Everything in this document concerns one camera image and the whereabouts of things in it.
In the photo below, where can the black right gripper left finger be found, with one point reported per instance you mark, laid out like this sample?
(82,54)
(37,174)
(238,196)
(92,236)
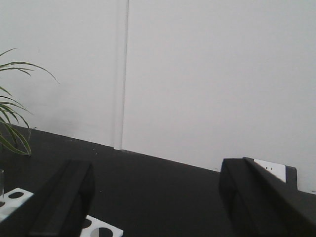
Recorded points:
(59,208)

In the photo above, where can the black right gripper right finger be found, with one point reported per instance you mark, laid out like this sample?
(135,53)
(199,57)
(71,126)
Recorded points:
(259,204)

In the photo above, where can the white test tube rack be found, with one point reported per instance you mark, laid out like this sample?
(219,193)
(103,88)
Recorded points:
(16,197)

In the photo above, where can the green potted plant leaves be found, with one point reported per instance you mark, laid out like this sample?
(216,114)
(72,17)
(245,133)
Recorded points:
(10,137)

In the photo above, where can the white wall power socket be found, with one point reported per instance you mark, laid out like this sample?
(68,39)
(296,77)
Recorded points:
(278,170)

